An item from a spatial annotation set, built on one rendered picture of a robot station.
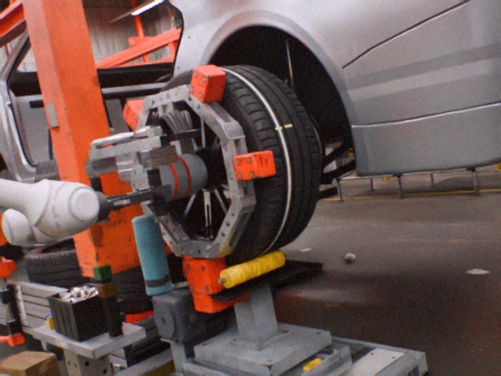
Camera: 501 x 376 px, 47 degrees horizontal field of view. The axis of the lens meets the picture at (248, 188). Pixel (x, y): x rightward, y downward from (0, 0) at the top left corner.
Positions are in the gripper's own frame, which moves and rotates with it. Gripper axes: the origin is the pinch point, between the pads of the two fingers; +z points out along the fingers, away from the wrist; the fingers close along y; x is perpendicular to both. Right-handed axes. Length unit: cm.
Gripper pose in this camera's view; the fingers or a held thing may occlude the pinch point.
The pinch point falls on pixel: (156, 192)
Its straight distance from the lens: 160.9
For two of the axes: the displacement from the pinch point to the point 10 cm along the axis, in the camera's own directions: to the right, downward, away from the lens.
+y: 6.6, -0.5, -7.5
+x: -1.8, -9.8, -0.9
